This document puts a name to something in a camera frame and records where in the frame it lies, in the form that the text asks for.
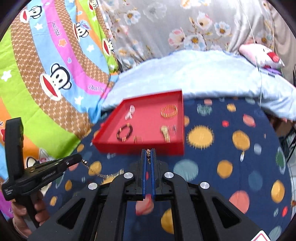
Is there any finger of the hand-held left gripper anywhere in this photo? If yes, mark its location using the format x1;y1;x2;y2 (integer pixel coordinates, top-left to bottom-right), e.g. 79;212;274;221
50;154;82;166
52;160;83;179

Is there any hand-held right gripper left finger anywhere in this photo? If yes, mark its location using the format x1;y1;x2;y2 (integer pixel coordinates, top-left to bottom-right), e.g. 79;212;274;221
28;149;149;241

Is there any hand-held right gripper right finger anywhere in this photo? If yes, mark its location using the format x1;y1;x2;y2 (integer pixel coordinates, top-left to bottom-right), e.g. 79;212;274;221
151;149;264;241

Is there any gold link chain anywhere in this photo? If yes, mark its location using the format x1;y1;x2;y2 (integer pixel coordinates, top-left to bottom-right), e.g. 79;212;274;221
82;160;124;180

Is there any gold wrist watch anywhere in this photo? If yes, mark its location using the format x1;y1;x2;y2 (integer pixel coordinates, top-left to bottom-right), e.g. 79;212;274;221
161;125;171;143

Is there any dark bead bracelet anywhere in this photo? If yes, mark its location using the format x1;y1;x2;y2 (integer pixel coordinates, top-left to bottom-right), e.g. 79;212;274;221
116;124;134;142

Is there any red cardboard box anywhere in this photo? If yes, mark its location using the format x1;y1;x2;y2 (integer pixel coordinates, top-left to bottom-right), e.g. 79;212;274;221
92;90;185;156

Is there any wide gold bangle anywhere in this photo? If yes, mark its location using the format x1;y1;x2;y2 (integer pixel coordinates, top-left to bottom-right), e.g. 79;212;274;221
161;104;179;119

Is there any white pearl bracelet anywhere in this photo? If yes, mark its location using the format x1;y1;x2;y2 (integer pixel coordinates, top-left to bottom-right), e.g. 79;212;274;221
125;105;136;120

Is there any person's left hand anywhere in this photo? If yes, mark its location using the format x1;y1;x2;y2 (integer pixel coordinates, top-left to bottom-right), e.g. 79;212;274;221
11;191;50;238

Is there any navy planet printed bedsheet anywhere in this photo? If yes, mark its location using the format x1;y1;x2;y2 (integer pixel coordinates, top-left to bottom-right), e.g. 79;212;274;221
42;96;295;241

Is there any cartoon monkey printed blanket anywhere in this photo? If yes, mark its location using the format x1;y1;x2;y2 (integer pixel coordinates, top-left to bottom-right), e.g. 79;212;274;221
0;0;120;220

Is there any light blue pillow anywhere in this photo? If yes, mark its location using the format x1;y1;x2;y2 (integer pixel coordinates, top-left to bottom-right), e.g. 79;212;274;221
102;50;296;121

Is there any grey floral bedding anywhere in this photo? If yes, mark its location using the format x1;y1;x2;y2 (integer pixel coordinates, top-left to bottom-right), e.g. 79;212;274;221
97;0;278;70

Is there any pink plush pillow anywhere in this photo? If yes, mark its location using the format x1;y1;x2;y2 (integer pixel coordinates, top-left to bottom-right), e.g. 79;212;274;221
238;43;285;70

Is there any beige curtain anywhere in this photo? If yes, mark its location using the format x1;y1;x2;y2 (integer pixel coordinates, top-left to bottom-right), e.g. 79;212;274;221
270;5;296;86

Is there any white hanging cord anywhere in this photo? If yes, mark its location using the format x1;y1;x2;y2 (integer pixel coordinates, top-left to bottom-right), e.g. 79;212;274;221
240;0;263;106

